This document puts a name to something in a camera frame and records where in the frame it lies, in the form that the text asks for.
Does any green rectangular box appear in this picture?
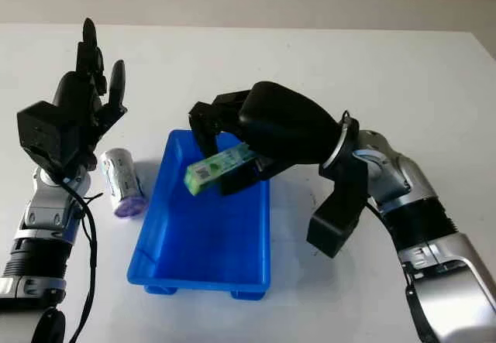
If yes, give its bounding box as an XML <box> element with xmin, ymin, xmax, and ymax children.
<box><xmin>184</xmin><ymin>143</ymin><xmax>259</xmax><ymax>197</ymax></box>

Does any blue plastic tray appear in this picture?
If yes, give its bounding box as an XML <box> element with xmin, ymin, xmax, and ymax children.
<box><xmin>126</xmin><ymin>128</ymin><xmax>272</xmax><ymax>302</ymax></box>

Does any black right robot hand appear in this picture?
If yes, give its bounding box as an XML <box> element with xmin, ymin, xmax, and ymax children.
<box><xmin>188</xmin><ymin>81</ymin><xmax>343</xmax><ymax>197</ymax></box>

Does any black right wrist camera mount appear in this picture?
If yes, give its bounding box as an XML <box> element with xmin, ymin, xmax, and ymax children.
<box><xmin>305</xmin><ymin>149</ymin><xmax>369</xmax><ymax>259</ymax></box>

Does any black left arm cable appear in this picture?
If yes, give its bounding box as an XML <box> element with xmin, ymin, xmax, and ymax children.
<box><xmin>48</xmin><ymin>170</ymin><xmax>105</xmax><ymax>343</ymax></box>

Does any white purple-capped bottle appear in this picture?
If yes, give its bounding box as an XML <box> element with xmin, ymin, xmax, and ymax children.
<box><xmin>99</xmin><ymin>147</ymin><xmax>149</xmax><ymax>220</ymax></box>

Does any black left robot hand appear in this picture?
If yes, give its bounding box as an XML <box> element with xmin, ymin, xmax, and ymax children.
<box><xmin>52</xmin><ymin>17</ymin><xmax>129</xmax><ymax>173</ymax></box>

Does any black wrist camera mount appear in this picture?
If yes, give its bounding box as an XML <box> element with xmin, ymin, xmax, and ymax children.
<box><xmin>16</xmin><ymin>101</ymin><xmax>94</xmax><ymax>177</ymax></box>
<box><xmin>305</xmin><ymin>149</ymin><xmax>369</xmax><ymax>259</ymax></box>

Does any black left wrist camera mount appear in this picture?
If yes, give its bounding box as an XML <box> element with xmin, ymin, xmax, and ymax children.
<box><xmin>16</xmin><ymin>101</ymin><xmax>94</xmax><ymax>177</ymax></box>

